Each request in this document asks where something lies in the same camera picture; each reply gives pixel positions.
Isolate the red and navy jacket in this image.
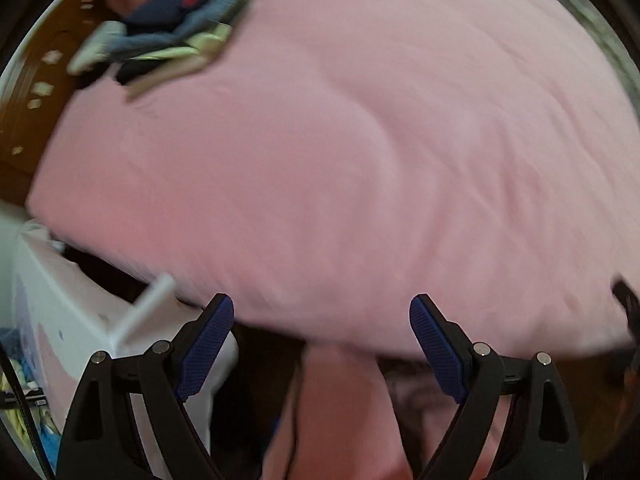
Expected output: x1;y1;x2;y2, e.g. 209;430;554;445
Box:
122;0;208;36

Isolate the white storage box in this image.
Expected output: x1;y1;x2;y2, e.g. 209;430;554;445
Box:
12;222;233;479

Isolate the pink fleece blanket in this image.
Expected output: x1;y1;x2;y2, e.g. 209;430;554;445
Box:
27;0;639;356

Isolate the brown wooden headboard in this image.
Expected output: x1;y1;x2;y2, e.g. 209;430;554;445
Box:
1;0;108;206

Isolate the folded blue denim garment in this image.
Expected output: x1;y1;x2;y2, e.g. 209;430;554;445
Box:
102;0;254;61

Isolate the folded cream garment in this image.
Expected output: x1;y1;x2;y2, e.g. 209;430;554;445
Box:
66;21;233;101

